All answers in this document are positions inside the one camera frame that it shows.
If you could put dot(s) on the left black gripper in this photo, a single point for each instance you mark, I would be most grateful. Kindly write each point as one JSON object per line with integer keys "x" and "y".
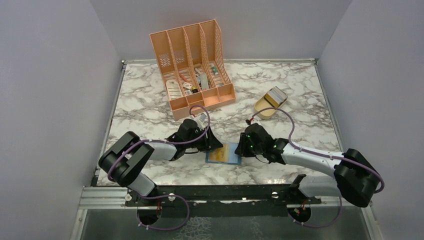
{"x": 210, "y": 143}

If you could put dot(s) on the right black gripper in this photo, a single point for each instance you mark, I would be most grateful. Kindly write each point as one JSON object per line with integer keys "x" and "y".
{"x": 241, "y": 149}

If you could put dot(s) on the blue card holder wallet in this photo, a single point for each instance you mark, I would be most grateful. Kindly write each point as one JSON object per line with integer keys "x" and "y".
{"x": 234, "y": 158}

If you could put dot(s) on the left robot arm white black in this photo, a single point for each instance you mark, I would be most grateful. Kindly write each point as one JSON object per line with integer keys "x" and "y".
{"x": 124, "y": 160}

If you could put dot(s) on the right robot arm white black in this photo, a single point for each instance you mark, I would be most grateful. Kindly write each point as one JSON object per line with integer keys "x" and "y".
{"x": 344, "y": 174}

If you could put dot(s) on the beige oval card tray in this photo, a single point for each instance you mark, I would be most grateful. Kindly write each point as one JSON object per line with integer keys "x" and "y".
{"x": 266, "y": 111}

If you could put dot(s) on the stack of credit cards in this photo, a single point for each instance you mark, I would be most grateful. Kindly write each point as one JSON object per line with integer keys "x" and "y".
{"x": 276, "y": 97}

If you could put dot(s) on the orange plastic desk organizer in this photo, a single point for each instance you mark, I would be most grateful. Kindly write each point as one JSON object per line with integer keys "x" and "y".
{"x": 182, "y": 54}

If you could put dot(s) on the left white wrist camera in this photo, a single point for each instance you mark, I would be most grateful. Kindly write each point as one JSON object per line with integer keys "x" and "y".
{"x": 201, "y": 119}

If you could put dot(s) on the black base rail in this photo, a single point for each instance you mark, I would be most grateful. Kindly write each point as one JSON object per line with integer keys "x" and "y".
{"x": 220, "y": 200}

